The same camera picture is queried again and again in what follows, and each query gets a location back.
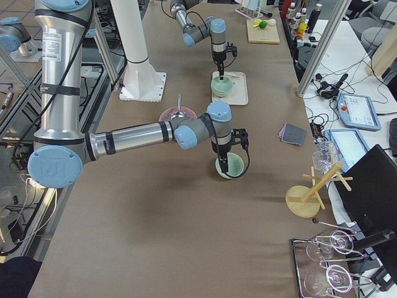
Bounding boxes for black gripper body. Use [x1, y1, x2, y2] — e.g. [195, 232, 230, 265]
[212, 51, 226, 73]
[212, 142, 231, 163]

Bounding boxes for green bowl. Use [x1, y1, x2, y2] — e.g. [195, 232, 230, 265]
[212, 88, 233, 98]
[215, 152, 244, 179]
[211, 76, 233, 89]

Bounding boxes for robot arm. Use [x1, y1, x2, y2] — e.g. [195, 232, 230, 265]
[28, 1, 236, 189]
[170, 0, 227, 81]

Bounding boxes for green bowl on tray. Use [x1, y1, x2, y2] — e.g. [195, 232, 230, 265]
[212, 88, 233, 98]

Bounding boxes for cream rabbit serving tray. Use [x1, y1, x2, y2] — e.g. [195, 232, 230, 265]
[212, 71, 248, 106]

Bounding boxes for green lime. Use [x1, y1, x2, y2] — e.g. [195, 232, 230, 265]
[259, 20, 268, 29]

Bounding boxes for wooden cutting board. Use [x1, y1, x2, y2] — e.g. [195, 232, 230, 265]
[246, 19, 280, 44]

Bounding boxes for metal ice scoop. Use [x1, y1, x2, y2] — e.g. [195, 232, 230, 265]
[168, 93, 189, 120]

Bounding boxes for blue mug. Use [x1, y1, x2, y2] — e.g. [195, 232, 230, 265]
[246, 0, 262, 11]

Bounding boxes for pink bowl with ice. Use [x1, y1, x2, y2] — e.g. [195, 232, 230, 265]
[159, 106, 197, 122]

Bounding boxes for grey and purple cloths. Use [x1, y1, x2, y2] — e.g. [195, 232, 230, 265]
[278, 122, 308, 147]

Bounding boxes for yellow sauce bottle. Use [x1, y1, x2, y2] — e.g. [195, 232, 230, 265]
[296, 23, 308, 39]

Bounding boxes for wooden mug tree stand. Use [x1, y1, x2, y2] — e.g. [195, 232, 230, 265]
[285, 154, 353, 218]

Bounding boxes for clear plastic cup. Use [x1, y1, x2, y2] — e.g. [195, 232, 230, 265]
[312, 142, 337, 173]

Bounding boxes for blue teach pendant near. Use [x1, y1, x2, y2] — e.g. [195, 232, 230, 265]
[324, 129, 369, 173]

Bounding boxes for blue teach pendant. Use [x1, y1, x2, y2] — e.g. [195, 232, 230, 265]
[324, 129, 369, 173]
[337, 93, 381, 131]

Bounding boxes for blue teach pendant far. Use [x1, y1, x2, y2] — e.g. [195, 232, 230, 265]
[337, 93, 381, 131]

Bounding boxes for wine glass upper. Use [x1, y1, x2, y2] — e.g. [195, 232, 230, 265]
[306, 230, 353, 261]

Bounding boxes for wine glass rack tray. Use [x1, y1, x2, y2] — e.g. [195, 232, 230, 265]
[291, 238, 379, 297]

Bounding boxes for black monitor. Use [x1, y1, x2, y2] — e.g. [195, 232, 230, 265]
[336, 144, 396, 236]

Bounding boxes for wine glass lower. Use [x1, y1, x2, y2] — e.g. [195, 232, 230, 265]
[303, 264, 352, 297]

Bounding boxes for white wire mug rack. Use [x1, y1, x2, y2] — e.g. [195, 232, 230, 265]
[234, 0, 272, 19]

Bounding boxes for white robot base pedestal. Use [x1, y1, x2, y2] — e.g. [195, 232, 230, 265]
[111, 0, 166, 102]

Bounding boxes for aluminium frame post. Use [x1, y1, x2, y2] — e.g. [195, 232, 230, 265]
[296, 0, 351, 97]

